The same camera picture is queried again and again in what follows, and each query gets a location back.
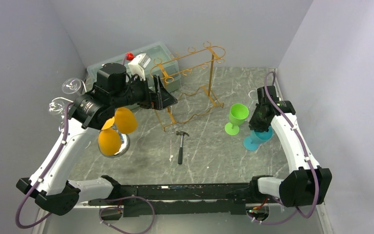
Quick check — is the green wine glass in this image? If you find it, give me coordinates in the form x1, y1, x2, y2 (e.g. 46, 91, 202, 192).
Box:
224, 103, 249, 136

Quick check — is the blue wine glass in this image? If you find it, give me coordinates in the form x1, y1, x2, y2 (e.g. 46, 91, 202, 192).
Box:
243, 126, 273, 151

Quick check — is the orange wine glass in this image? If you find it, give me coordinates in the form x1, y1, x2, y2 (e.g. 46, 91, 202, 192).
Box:
98, 128, 122, 156
101, 107, 138, 134

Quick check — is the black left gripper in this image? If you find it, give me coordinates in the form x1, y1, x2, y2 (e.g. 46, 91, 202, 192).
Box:
111, 74, 177, 110

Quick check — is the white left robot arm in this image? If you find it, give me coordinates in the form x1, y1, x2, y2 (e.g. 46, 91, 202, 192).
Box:
16, 63, 178, 216

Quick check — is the black handled hammer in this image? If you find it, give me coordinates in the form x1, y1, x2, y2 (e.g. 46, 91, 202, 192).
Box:
176, 131, 189, 165

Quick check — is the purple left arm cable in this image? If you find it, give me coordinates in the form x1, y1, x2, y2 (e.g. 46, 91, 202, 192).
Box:
15, 101, 75, 229

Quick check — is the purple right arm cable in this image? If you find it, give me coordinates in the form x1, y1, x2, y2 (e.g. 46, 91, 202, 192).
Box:
263, 71, 320, 219

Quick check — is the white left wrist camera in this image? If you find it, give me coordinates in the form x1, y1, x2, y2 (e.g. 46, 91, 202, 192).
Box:
126, 53, 151, 80

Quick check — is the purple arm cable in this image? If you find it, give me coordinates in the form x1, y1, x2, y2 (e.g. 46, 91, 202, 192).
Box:
15, 101, 75, 229
263, 71, 320, 219

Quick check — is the clear plastic storage box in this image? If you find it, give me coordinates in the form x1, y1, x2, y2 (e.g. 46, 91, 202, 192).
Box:
87, 41, 181, 92

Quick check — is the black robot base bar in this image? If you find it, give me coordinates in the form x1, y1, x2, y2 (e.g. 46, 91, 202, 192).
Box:
88, 182, 272, 217

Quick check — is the gold wire glass rack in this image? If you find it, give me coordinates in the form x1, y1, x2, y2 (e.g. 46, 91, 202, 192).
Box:
154, 41, 226, 132

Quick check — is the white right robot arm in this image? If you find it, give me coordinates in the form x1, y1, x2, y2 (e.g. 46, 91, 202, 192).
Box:
249, 85, 332, 207

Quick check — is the clear wine glass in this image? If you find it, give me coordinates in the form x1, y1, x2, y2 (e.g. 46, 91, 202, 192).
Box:
248, 90, 258, 101

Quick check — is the chrome tree glass rack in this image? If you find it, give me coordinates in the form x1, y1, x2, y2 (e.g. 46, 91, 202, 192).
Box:
55, 81, 130, 157

